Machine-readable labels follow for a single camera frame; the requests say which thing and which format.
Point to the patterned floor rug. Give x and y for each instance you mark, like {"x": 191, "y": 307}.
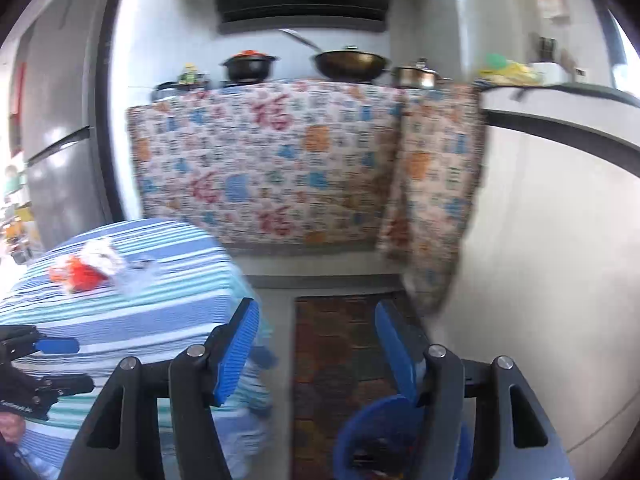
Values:
{"x": 345, "y": 350}

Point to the white knife block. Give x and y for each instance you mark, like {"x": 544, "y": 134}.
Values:
{"x": 550, "y": 67}

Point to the blue striped tablecloth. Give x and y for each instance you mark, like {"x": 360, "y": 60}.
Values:
{"x": 150, "y": 310}

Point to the grey refrigerator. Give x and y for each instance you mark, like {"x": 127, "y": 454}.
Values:
{"x": 65, "y": 110}

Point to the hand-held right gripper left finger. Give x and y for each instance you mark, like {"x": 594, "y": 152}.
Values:
{"x": 235, "y": 355}

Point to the yellow green box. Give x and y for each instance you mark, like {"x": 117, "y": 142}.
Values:
{"x": 507, "y": 71}

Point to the black pot with orange lid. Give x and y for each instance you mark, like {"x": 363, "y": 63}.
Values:
{"x": 247, "y": 67}

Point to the steel pot with lid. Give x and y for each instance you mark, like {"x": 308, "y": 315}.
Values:
{"x": 415, "y": 77}

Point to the person's left hand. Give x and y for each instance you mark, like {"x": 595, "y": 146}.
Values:
{"x": 10, "y": 427}

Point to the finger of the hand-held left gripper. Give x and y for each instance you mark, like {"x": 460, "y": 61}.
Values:
{"x": 67, "y": 386}
{"x": 57, "y": 346}

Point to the wide printed cloth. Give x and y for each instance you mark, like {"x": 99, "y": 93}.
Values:
{"x": 265, "y": 160}

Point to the crushed red can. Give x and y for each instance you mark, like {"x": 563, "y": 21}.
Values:
{"x": 85, "y": 274}

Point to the white orange wrapper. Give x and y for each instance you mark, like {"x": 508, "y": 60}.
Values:
{"x": 102, "y": 255}

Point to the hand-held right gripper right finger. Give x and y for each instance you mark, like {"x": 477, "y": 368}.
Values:
{"x": 400, "y": 355}

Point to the storage rack with basins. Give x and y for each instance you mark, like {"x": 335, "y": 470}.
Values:
{"x": 15, "y": 220}

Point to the narrow printed cloth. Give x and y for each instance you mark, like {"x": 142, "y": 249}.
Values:
{"x": 435, "y": 185}

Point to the small orange wrapper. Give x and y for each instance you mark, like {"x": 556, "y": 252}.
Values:
{"x": 59, "y": 272}

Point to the blue plastic basket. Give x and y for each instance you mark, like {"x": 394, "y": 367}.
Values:
{"x": 375, "y": 430}

